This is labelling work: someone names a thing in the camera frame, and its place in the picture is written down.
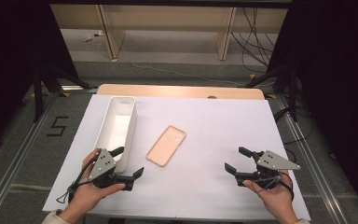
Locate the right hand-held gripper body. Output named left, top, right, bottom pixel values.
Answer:
left=235, top=149, right=302, bottom=189

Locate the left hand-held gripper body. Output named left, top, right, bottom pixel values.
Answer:
left=88, top=148, right=135, bottom=191

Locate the white plastic storage box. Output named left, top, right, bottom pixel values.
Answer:
left=93, top=95, right=137, bottom=175

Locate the beige phone case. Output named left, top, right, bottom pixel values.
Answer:
left=145, top=124, right=187, bottom=168

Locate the person's right hand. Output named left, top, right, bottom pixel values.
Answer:
left=241, top=169, right=295, bottom=224

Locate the person's left hand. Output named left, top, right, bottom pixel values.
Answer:
left=62, top=148, right=127, bottom=219

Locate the white table mat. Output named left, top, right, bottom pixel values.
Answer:
left=42, top=93, right=311, bottom=222

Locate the black tripod stand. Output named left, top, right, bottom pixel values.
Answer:
left=244, top=63, right=300, bottom=123
left=32, top=61, right=99, bottom=123

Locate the wooden table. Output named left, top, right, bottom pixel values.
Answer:
left=96, top=83, right=266, bottom=101

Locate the black curtain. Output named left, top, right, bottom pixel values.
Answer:
left=266, top=0, right=358, bottom=217
left=0, top=0, right=79, bottom=154

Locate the wooden shelf unit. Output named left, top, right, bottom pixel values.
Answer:
left=49, top=3, right=289, bottom=62

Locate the black right gripper strap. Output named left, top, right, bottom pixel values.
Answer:
left=255, top=170, right=295, bottom=201

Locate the black gripper strap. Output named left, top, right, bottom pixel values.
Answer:
left=255, top=170, right=295, bottom=201
left=55, top=160, right=102, bottom=205

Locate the black left gripper strap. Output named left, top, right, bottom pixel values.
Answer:
left=55, top=160, right=102, bottom=205

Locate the black floor cable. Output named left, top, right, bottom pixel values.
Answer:
left=273, top=106, right=315, bottom=164

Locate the metal floor rail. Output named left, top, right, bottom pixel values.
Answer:
left=0, top=91, right=61, bottom=224
left=275, top=93, right=350, bottom=224

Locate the bundle of black cables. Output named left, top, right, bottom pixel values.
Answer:
left=230, top=7, right=277, bottom=75

